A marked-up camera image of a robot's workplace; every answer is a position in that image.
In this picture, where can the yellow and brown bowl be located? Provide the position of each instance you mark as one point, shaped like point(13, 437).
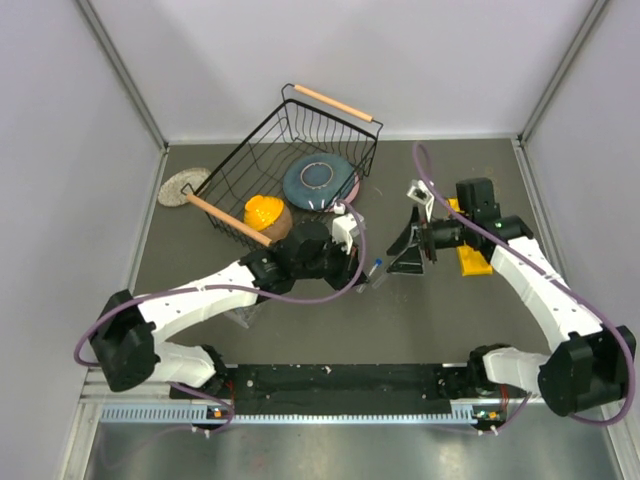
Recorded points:
point(268, 215)

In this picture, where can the clear acrylic tube rack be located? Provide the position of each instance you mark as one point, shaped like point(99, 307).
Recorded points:
point(245, 316)

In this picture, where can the yellow test tube rack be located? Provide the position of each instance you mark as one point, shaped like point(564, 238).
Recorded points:
point(472, 262)

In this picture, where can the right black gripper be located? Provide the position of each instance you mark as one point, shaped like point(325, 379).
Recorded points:
point(411, 260)

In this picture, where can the black wire basket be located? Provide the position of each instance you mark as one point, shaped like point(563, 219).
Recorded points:
point(310, 151)

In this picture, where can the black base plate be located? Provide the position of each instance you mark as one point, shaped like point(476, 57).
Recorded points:
point(343, 389)

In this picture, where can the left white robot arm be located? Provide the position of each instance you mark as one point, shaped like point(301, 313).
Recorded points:
point(132, 339)

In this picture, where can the pink plate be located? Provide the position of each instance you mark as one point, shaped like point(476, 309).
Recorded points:
point(353, 192)

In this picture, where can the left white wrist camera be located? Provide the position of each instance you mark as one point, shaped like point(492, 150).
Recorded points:
point(346, 226)

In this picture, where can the blue ceramic plate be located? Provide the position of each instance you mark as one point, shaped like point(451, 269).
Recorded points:
point(315, 182)

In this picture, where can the woven round coaster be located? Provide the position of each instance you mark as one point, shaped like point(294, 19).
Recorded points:
point(174, 191)

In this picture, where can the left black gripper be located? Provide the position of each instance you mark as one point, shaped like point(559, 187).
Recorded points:
point(349, 266)

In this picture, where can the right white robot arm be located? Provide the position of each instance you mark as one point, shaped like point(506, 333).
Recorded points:
point(588, 364)

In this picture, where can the blue capped tube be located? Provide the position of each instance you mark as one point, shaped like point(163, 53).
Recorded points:
point(380, 280)
point(367, 277)

